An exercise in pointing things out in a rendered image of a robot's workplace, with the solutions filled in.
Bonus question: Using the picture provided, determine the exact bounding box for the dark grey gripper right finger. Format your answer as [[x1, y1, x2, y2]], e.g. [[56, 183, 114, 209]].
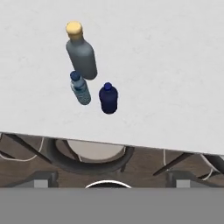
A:
[[165, 171, 224, 189]]

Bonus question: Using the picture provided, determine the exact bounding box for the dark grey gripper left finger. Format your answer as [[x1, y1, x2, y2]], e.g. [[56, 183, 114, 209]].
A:
[[0, 171, 59, 189]]

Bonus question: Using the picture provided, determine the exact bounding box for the white-rimmed round object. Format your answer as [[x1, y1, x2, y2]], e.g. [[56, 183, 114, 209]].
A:
[[84, 179, 133, 189]]

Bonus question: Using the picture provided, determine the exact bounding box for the clear plastic bottle blue cap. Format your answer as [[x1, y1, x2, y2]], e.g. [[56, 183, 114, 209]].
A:
[[69, 70, 92, 106]]

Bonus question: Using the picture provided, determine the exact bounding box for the dark blue bottle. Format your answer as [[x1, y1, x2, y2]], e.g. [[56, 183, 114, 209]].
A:
[[98, 81, 119, 115]]

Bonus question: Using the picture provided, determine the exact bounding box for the grey bottle with yellow cap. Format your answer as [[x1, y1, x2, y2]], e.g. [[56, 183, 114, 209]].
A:
[[65, 20, 98, 81]]

